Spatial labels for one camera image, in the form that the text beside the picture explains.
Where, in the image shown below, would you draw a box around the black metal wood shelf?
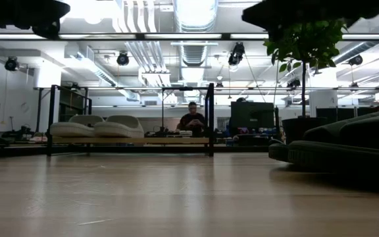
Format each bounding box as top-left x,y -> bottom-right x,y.
46,82 -> 215,157

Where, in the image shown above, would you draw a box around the black partition screens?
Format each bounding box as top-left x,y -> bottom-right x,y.
316,107 -> 379,123

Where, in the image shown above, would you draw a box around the green leafy tree plant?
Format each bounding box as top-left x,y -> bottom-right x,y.
263,19 -> 348,118

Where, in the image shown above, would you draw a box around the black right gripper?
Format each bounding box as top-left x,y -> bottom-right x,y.
241,0 -> 379,31

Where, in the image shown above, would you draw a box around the distant thin metal frame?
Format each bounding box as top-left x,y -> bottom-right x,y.
33,85 -> 379,134

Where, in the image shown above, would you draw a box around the black equipment pile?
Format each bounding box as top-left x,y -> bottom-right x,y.
1,115 -> 35,142

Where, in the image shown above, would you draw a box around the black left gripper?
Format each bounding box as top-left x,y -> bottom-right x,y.
0,0 -> 71,39

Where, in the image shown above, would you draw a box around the black ceiling cable reel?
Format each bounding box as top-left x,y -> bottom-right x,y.
286,78 -> 302,90
4,55 -> 20,72
347,53 -> 364,67
116,51 -> 130,66
227,41 -> 246,66

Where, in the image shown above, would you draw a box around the black and white equipment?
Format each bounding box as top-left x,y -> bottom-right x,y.
144,126 -> 193,138

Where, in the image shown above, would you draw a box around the cream foam slide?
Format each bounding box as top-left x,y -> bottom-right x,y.
93,115 -> 145,138
49,114 -> 107,138

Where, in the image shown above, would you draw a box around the dark green foam slide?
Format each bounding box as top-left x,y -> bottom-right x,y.
268,109 -> 379,163
287,114 -> 379,175

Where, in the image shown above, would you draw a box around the black station frame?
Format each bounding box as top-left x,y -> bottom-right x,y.
0,32 -> 379,41

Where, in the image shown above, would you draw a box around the black computer monitor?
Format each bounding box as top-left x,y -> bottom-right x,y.
230,101 -> 275,129

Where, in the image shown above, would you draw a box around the person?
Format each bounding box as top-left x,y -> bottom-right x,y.
176,101 -> 207,138

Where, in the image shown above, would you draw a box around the dark storage rack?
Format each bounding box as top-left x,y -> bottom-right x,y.
59,86 -> 86,122

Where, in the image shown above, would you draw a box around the black plant pot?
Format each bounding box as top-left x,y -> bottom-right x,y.
281,117 -> 328,145

